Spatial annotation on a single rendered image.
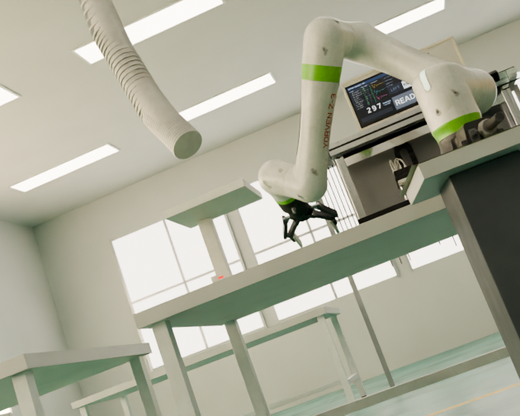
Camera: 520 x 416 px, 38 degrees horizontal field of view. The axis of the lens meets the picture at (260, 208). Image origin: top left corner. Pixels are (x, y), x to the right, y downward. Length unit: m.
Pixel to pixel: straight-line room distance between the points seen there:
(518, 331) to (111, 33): 2.79
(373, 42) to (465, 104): 0.44
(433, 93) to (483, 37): 7.65
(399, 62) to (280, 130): 7.25
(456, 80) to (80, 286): 8.38
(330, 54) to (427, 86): 0.34
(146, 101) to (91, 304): 6.35
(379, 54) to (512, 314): 0.86
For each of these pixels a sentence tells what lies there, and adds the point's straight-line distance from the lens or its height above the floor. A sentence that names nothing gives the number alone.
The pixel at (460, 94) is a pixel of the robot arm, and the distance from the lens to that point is 1.93.
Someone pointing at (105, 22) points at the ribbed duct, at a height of 2.38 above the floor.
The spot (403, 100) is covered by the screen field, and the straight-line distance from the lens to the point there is 2.79.
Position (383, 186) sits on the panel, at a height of 0.92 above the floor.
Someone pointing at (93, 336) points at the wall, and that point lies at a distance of 9.88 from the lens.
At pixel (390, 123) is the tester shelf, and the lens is 2.74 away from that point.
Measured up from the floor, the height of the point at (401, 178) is 0.89.
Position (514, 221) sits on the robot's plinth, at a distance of 1.85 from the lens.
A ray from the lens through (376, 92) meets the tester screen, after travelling 2.80.
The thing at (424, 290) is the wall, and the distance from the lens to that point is 8.95.
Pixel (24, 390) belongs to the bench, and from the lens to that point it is 2.58.
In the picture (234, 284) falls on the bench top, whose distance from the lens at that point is 2.37.
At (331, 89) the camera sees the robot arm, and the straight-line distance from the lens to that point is 2.17.
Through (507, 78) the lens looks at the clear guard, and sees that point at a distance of 2.53.
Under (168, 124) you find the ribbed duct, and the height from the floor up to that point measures 1.69.
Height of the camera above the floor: 0.41
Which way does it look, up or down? 12 degrees up
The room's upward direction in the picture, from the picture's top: 20 degrees counter-clockwise
